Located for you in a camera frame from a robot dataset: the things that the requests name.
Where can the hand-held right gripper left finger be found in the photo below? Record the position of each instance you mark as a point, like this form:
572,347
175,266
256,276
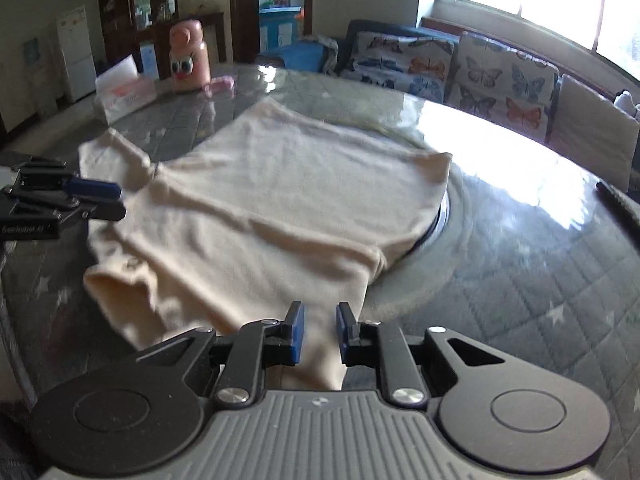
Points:
298,334

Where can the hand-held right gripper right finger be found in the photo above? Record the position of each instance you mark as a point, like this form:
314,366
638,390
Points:
344,335

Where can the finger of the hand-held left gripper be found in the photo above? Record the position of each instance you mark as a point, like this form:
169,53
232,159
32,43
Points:
95,188
102,210

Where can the cream knit shirt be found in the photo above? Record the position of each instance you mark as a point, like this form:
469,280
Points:
280,200

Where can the white tissue pack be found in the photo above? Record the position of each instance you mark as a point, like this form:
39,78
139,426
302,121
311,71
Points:
125,94

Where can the white refrigerator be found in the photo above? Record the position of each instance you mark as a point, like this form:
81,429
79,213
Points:
75,55

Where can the pink cartoon water bottle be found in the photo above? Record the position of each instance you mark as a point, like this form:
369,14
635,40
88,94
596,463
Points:
187,57

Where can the pink cloth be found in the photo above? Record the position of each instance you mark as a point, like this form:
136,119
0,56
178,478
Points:
220,85

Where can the dark wooden cabinet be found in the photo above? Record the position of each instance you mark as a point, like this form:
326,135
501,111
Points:
150,15

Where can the blue plastic bin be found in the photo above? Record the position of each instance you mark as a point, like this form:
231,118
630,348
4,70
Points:
279,25

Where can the blue folded blanket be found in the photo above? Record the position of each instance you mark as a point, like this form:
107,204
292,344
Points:
305,52

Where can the butterfly print sofa cushion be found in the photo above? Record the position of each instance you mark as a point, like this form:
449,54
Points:
400,62
500,87

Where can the black pen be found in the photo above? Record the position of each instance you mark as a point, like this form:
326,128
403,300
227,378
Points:
618,202

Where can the white plain sofa cushion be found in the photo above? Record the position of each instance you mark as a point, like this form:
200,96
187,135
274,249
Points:
595,130

